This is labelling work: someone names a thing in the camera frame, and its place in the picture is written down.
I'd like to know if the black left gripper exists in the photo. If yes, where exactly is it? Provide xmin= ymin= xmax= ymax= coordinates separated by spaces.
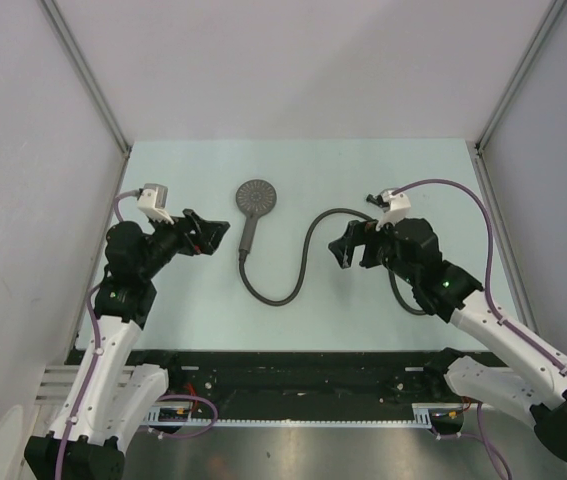
xmin=138 ymin=208 xmax=228 ymax=280

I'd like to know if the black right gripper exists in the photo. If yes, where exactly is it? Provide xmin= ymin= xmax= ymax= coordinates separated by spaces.
xmin=329 ymin=212 xmax=418 ymax=285

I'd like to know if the dark grey flexible hose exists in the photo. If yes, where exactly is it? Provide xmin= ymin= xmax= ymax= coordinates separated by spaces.
xmin=237 ymin=193 xmax=429 ymax=316

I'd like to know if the grey shower head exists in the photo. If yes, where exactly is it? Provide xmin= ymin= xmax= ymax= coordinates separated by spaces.
xmin=235 ymin=179 xmax=277 ymax=255

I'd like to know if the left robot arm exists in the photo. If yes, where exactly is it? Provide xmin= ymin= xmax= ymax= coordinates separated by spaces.
xmin=24 ymin=209 xmax=230 ymax=479

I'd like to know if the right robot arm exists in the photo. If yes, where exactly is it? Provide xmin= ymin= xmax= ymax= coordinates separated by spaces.
xmin=328 ymin=219 xmax=567 ymax=463

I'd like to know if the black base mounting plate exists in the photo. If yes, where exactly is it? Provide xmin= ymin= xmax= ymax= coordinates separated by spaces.
xmin=125 ymin=350 xmax=471 ymax=420

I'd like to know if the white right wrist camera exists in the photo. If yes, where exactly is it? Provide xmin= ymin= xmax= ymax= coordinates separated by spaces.
xmin=366 ymin=189 xmax=411 ymax=231

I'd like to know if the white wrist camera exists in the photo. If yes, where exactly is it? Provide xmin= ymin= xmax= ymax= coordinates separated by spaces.
xmin=137 ymin=183 xmax=174 ymax=224
xmin=366 ymin=189 xmax=411 ymax=231

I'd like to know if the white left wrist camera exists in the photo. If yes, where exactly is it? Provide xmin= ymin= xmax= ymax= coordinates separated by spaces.
xmin=137 ymin=183 xmax=174 ymax=224

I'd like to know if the slotted cable duct rail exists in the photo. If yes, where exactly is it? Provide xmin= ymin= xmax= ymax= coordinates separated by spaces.
xmin=132 ymin=402 xmax=489 ymax=428

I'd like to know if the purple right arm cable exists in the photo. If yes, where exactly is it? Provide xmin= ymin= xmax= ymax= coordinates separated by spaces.
xmin=390 ymin=178 xmax=567 ymax=471

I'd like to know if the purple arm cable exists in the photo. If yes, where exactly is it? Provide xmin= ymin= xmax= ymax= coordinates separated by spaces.
xmin=390 ymin=178 xmax=567 ymax=471
xmin=55 ymin=188 xmax=142 ymax=480

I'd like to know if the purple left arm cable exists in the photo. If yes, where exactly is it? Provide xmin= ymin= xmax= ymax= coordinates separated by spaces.
xmin=55 ymin=188 xmax=142 ymax=480

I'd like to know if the left aluminium frame post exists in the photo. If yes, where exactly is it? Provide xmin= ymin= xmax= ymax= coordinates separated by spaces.
xmin=38 ymin=0 xmax=131 ymax=158

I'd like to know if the aluminium frame post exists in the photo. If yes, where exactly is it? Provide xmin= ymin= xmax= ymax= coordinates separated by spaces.
xmin=38 ymin=0 xmax=131 ymax=158
xmin=474 ymin=0 xmax=567 ymax=155

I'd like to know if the right aluminium frame post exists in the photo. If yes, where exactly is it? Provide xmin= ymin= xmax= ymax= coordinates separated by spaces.
xmin=474 ymin=0 xmax=567 ymax=155

